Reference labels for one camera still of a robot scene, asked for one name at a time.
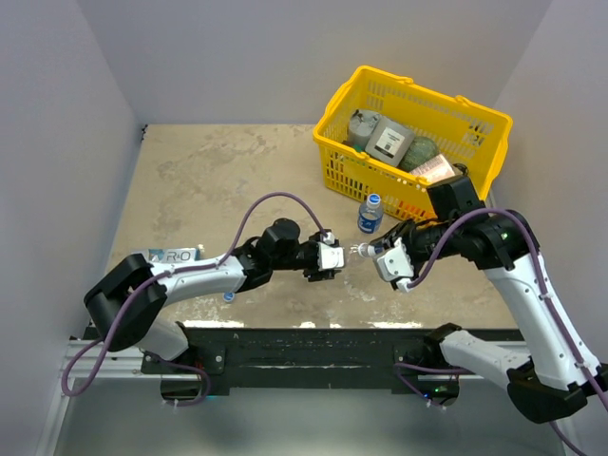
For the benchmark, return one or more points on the blue silver flat box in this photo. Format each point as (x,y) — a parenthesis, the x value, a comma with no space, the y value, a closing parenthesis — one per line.
(171,255)

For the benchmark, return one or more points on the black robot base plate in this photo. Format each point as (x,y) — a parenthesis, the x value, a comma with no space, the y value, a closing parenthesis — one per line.
(325,359)

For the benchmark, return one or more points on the blue label Pocari bottle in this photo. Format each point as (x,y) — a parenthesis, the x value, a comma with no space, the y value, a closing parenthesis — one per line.
(370,214)

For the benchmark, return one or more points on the yellow plastic shopping basket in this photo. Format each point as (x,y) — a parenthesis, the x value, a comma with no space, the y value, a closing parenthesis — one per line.
(465,132)

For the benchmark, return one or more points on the green netted melon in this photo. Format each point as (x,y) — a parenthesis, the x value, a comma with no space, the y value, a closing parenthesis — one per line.
(421,150)

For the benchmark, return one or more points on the clear plastic bottle large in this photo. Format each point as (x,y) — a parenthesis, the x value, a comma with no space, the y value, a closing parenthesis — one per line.
(356,251)

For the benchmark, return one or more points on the pink white tissue roll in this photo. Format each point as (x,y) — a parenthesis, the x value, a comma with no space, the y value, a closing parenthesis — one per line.
(438,168)

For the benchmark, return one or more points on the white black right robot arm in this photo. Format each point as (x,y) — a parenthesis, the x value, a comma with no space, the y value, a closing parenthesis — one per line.
(558,374)

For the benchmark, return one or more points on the grey wrapped tissue roll rear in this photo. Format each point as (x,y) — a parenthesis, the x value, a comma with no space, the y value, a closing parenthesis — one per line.
(361,125)

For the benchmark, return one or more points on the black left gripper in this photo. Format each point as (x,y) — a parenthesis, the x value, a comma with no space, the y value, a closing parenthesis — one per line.
(313,274)

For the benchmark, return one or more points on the aluminium frame rail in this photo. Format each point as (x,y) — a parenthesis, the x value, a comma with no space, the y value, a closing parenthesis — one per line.
(84,363)

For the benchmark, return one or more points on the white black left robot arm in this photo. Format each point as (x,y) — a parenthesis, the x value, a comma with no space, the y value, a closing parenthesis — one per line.
(125,305)

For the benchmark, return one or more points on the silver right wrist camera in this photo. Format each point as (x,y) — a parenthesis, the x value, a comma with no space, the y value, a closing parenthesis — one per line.
(394,267)

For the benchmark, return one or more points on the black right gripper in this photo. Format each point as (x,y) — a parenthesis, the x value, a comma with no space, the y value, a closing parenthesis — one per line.
(400,231)

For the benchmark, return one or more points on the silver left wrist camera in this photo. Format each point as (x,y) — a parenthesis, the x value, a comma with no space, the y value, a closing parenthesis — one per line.
(330,257)

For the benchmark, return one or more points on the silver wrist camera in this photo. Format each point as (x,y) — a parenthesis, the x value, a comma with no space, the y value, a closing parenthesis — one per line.
(330,257)
(394,267)

